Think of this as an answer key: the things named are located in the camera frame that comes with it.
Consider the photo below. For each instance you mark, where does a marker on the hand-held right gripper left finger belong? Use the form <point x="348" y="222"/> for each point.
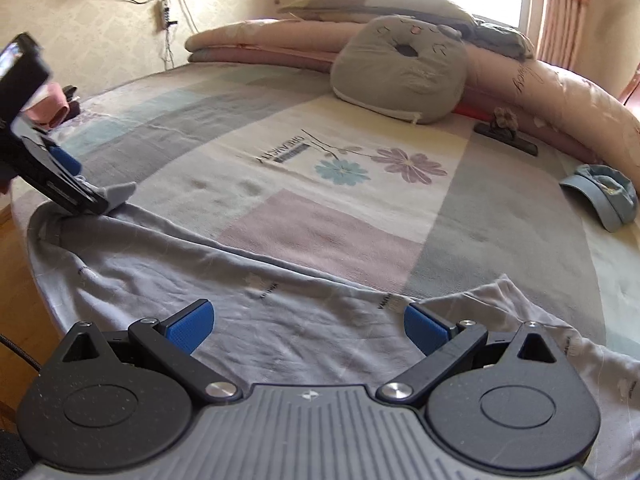
<point x="192" y="325"/>

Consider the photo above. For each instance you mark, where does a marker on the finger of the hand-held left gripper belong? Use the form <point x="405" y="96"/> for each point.
<point x="67" y="160"/>
<point x="97" y="206"/>

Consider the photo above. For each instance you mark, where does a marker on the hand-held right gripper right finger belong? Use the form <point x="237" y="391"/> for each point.
<point x="425" y="327"/>

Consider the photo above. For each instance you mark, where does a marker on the light grey pants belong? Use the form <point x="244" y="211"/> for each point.
<point x="250" y="285"/>

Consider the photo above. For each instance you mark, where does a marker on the folded pink clothes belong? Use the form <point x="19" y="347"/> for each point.
<point x="50" y="110"/>

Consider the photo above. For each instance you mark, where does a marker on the black hair clip with flower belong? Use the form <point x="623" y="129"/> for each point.
<point x="520" y="146"/>

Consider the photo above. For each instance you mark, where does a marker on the red fabric piece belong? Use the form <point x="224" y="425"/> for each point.
<point x="467" y="110"/>

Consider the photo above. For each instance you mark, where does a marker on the blue cap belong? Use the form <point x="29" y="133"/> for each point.
<point x="610" y="205"/>

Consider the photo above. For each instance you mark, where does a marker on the grey cat face cushion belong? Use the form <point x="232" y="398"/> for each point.
<point x="400" y="75"/>

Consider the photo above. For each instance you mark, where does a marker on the pink rolled quilt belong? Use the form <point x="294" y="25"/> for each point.
<point x="550" y="90"/>

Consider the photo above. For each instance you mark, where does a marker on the crumpled blue grey cloth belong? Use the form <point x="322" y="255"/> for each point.
<point x="500" y="35"/>

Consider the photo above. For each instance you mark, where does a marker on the grey cream patterned pillow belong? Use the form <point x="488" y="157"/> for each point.
<point x="350" y="5"/>

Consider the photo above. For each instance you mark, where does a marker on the pink plaid curtain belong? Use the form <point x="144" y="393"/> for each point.
<point x="570" y="10"/>

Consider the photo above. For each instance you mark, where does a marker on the wall power strip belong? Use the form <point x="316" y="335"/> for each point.
<point x="165" y="12"/>

